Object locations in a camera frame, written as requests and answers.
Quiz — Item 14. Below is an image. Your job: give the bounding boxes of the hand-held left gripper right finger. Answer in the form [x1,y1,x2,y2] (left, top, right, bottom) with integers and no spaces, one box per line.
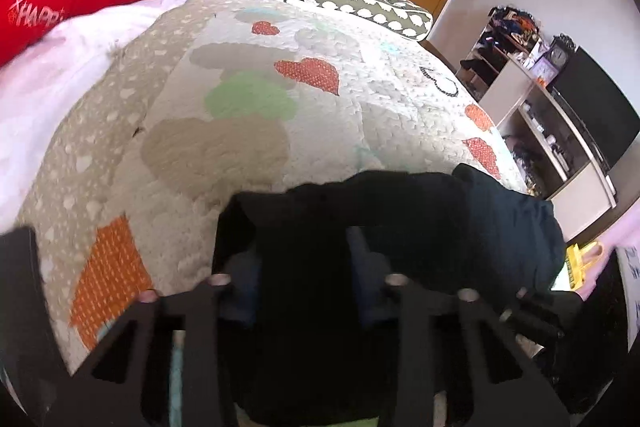
[347,227,571,427]

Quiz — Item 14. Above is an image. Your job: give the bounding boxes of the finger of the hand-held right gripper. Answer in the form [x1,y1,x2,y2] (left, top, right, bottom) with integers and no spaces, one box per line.
[502,287,567,350]

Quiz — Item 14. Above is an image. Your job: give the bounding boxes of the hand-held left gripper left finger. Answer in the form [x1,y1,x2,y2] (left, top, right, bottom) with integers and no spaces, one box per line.
[67,254,263,427]

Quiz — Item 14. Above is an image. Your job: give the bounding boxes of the black pants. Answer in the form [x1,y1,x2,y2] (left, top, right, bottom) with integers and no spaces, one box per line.
[212,164,566,427]

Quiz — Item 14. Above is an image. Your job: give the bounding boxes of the yellow plastic object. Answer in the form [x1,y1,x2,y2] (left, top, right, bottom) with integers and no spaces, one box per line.
[564,241,606,293]

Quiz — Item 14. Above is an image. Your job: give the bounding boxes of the heart patterned quilt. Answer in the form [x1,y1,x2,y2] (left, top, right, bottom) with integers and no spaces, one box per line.
[15,0,531,375]

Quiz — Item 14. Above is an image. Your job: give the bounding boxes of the black television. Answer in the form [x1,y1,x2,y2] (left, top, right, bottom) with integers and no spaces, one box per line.
[550,47,640,168]

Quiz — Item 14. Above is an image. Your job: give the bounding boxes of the white shelf unit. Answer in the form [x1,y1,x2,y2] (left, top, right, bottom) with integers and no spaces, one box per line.
[457,7,618,215]

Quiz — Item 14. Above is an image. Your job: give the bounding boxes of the small purple clock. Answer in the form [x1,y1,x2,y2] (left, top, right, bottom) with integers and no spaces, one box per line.
[535,59,558,84]

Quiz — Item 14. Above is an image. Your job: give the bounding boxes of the dark mantel clock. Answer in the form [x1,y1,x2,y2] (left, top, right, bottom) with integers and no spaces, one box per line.
[542,34,576,72]

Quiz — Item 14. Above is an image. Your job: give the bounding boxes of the green bolster pillow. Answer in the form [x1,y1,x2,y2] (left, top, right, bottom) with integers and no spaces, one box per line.
[295,0,435,42]

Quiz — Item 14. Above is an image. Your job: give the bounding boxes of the white bed sheet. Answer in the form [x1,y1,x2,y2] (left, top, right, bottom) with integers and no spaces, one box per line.
[0,0,201,218]

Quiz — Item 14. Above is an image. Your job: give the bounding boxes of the pile of clothes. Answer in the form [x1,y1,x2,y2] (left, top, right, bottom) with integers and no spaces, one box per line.
[487,7,543,42]

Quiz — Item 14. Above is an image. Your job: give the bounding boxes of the cable clutter pile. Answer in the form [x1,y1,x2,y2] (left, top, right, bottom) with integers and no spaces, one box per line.
[505,134,546,198]

